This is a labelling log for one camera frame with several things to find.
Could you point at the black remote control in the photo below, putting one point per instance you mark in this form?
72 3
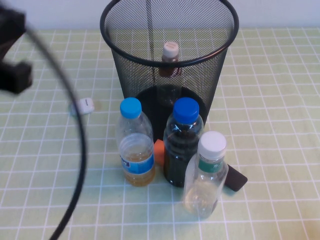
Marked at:
236 178

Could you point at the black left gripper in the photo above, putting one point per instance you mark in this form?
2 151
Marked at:
12 77

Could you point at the black mesh wastebasket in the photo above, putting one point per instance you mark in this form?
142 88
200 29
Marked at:
200 75

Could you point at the small beige-capped bottle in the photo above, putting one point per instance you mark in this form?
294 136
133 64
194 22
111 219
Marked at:
170 50

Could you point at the orange cube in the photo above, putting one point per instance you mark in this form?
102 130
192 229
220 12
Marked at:
159 152

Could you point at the dark-blue-capped bottle, dark liquid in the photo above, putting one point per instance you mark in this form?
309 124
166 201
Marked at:
180 155

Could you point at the white-capped clear bottle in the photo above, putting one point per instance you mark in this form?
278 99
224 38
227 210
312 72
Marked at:
212 145

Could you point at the white earbud case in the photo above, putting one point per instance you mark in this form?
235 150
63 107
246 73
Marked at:
87 106

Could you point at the light-blue-capped bottle, yellow liquid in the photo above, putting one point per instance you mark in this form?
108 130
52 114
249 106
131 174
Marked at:
135 150

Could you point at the green checked tablecloth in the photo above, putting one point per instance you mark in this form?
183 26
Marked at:
275 125

